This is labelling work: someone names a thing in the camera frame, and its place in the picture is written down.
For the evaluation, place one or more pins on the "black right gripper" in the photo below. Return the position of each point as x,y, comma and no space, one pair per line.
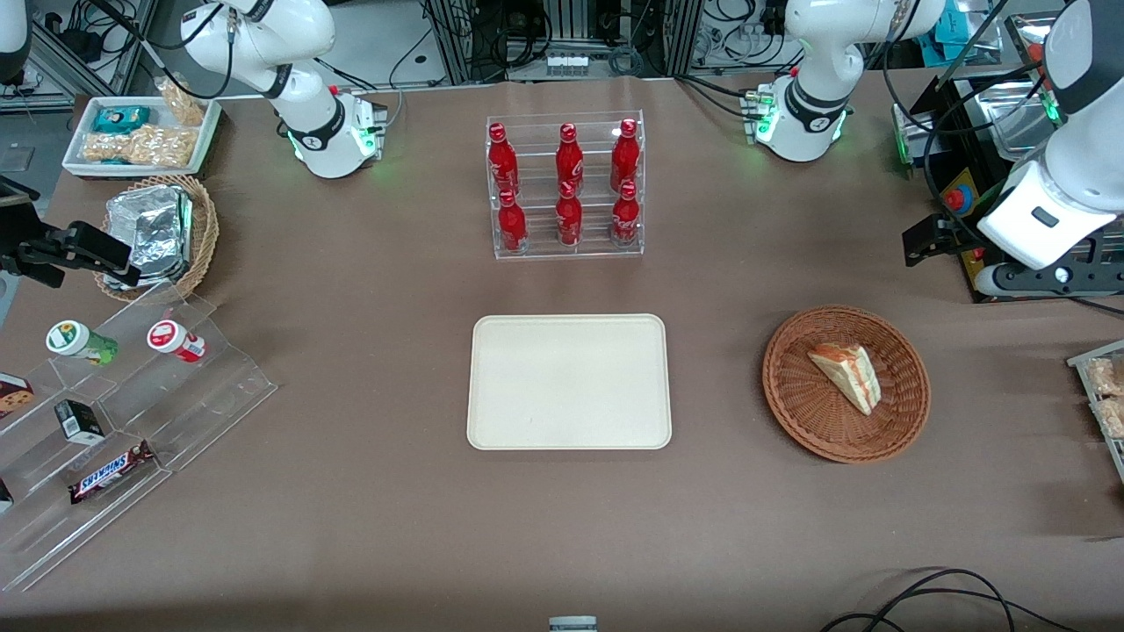
19,238

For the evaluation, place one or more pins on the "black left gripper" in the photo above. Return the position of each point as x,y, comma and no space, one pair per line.
960,230

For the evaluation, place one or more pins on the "triangular sandwich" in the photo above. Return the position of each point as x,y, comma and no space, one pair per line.
847,377

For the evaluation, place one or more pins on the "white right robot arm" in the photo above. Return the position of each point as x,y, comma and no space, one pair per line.
263,44

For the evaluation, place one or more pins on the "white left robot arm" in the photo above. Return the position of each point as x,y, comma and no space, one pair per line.
817,53

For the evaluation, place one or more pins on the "light wicker basket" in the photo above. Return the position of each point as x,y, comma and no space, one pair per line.
204,228

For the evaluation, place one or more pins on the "white rectangular snack tray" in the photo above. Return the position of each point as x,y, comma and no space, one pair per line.
79,140

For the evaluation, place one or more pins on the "round brown wicker basket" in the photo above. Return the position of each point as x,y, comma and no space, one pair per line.
808,412

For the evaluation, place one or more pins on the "cream rectangular plastic tray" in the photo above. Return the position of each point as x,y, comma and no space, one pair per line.
566,382

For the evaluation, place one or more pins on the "silver foil wrapped package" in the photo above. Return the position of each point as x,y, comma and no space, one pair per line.
149,230

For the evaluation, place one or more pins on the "red round knob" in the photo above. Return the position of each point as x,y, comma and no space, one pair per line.
955,199

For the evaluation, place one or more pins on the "green lidded cup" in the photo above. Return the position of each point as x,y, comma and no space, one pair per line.
75,340

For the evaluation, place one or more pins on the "red lidded cup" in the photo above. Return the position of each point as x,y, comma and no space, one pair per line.
171,338

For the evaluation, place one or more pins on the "large clear peanut bag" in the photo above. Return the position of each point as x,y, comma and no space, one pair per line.
140,147

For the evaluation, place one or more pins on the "black food warmer appliance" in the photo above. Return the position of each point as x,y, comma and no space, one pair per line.
957,114

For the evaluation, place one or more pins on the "teal snack packet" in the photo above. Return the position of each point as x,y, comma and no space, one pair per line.
121,118

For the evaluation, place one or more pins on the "clear acrylic stepped stand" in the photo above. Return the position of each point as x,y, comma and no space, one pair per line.
202,395

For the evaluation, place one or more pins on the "small black carton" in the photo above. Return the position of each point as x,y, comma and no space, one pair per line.
79,421

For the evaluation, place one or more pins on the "cookie box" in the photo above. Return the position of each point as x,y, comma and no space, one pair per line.
13,397

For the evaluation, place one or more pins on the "small clear snack bag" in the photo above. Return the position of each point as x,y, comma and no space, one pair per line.
183,104

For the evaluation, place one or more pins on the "snickers chocolate bar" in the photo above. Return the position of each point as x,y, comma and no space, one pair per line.
110,472

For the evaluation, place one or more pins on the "teal box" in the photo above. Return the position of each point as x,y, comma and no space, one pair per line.
953,35

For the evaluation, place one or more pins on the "clear wrapped pastry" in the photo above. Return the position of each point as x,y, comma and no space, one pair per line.
1108,377
1112,417

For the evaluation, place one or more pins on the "red cola bottle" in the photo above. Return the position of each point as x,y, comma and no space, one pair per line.
569,219
512,228
569,158
502,162
625,219
624,158

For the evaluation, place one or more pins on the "clear acrylic bottle rack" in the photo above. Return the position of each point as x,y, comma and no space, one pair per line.
536,175

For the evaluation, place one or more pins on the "white power strip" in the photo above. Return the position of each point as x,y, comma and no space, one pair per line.
567,63

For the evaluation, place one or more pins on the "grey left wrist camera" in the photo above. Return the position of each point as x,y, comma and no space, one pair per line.
1036,279

